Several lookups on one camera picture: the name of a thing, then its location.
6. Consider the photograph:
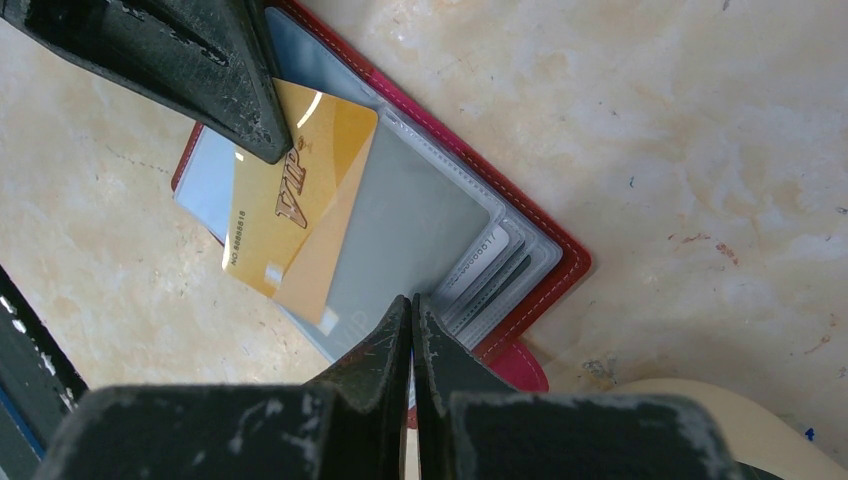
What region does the red leather card holder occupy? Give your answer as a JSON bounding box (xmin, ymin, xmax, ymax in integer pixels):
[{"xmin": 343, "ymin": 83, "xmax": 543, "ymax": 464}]
[{"xmin": 172, "ymin": 1, "xmax": 591, "ymax": 391}]

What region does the beige oval tray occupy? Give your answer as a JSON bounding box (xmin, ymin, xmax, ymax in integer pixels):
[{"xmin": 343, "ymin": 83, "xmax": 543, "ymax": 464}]
[{"xmin": 612, "ymin": 378, "xmax": 847, "ymax": 479}]

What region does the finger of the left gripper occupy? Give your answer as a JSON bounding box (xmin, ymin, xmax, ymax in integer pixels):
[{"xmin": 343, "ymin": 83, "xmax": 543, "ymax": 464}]
[{"xmin": 1, "ymin": 0, "xmax": 294, "ymax": 165}]

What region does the gold VIP card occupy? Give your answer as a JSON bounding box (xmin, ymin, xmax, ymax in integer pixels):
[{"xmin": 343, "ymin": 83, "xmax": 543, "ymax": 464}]
[{"xmin": 222, "ymin": 80, "xmax": 378, "ymax": 325}]

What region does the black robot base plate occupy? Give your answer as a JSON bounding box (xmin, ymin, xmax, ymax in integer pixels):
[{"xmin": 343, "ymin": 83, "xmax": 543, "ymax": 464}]
[{"xmin": 1, "ymin": 272, "xmax": 88, "ymax": 479}]

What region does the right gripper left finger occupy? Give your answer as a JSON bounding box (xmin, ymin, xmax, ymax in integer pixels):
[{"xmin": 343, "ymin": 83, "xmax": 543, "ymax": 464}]
[{"xmin": 36, "ymin": 296, "xmax": 412, "ymax": 479}]

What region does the dark grey card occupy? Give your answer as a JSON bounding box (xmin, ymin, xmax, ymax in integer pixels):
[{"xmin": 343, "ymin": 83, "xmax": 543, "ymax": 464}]
[{"xmin": 283, "ymin": 119, "xmax": 498, "ymax": 362}]

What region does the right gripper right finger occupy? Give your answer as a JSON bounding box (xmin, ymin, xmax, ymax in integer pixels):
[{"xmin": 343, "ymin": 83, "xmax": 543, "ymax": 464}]
[{"xmin": 411, "ymin": 295, "xmax": 741, "ymax": 479}]

